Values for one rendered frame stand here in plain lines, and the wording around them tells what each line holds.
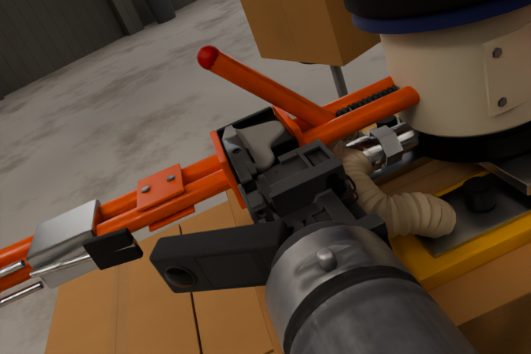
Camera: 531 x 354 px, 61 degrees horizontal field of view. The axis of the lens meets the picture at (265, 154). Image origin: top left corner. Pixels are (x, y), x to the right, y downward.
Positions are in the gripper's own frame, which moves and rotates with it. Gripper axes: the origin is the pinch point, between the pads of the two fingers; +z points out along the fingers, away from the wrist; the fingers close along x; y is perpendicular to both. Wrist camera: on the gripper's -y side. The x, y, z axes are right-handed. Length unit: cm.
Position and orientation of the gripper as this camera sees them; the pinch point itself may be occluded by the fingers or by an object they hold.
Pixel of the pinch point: (237, 163)
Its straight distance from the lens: 47.8
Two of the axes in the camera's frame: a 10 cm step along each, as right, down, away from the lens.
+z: -2.6, -4.1, 8.8
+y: 9.1, -4.2, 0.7
